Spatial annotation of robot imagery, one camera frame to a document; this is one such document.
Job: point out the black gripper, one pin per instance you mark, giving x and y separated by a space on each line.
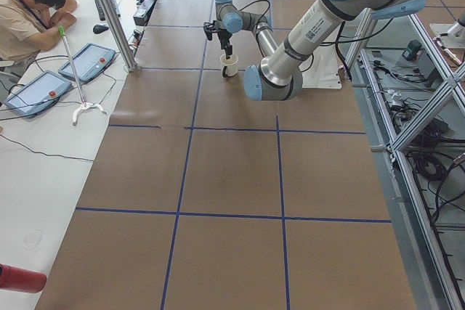
224 36

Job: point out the white smiley mug black handle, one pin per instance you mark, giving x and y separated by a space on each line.
229 65

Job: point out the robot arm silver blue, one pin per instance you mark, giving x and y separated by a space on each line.
278 77

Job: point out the black computer mouse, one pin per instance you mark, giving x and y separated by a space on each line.
100 28

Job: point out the far teach pendant tablet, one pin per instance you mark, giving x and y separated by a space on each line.
91 60

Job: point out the teach pendant tablet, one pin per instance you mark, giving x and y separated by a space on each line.
91 60
38 95

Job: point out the brown paper table cover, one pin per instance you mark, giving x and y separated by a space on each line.
200 198

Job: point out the white stand green tipped pole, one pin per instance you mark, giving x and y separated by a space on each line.
84 106

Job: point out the seated person beige shirt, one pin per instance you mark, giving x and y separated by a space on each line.
32 26

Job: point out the near teach pendant tablet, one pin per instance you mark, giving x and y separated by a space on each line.
38 95

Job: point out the red bottle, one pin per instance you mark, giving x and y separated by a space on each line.
22 280

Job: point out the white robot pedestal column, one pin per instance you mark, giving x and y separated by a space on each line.
321 70

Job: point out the aluminium side frame rail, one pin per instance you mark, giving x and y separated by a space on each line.
412 71

